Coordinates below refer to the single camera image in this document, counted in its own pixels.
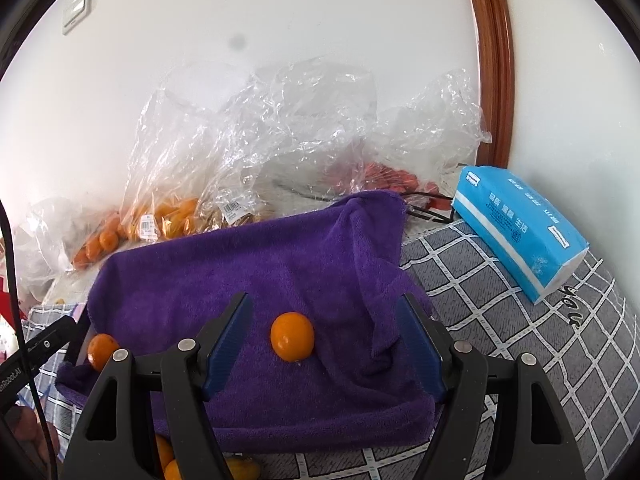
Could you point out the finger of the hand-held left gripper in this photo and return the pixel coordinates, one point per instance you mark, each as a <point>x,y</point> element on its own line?
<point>50,339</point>

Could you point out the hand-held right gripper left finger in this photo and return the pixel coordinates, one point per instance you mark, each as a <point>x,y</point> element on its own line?
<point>227,345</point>

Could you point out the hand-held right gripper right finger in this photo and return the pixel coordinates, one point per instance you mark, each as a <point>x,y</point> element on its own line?
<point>420,345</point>

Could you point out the pile of red fruits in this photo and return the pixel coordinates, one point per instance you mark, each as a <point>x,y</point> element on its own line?
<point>387,175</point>

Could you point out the person's left hand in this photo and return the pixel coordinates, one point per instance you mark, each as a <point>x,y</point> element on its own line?
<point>25,430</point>

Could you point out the red paper bag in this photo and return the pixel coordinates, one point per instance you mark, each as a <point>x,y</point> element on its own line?
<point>6,307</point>

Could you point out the checked grey bed sheet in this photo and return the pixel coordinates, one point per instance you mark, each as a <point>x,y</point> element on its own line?
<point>500,335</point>

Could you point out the purple towel-lined tray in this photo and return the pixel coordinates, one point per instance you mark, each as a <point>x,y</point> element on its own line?
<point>300,270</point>

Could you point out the pile of small tangerines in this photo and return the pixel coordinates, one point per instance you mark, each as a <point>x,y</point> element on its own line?
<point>97,245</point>

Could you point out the oval yellow-orange fruit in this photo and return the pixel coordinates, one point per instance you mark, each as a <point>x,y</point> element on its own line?
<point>245,468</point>

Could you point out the pile of bagged oranges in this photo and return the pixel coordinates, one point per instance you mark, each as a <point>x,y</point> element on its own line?
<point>167,217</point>

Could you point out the blue tissue pack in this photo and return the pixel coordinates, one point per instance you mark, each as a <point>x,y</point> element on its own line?
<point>515,225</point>

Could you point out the brown wooden door frame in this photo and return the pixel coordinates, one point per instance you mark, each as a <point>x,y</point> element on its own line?
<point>492,60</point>

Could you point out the white wall switch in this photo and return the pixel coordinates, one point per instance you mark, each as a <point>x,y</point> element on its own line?
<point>76,10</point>

